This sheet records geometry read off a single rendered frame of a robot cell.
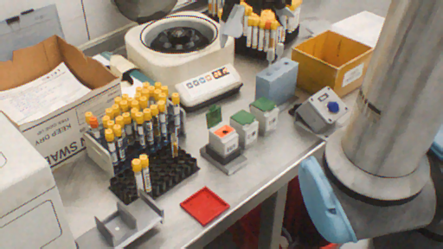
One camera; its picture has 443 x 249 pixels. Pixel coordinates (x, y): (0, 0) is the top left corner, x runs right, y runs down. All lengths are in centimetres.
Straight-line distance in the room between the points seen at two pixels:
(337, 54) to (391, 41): 80
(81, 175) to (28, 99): 26
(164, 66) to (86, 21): 33
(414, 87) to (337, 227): 21
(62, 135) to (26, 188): 39
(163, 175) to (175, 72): 28
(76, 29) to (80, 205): 56
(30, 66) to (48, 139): 29
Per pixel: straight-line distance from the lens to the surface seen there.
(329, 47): 127
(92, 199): 93
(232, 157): 95
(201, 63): 112
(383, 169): 57
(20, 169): 58
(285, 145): 102
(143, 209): 84
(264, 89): 106
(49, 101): 111
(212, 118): 93
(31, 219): 63
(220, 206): 89
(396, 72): 48
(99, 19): 134
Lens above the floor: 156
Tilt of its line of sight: 39 degrees down
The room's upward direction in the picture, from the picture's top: 6 degrees counter-clockwise
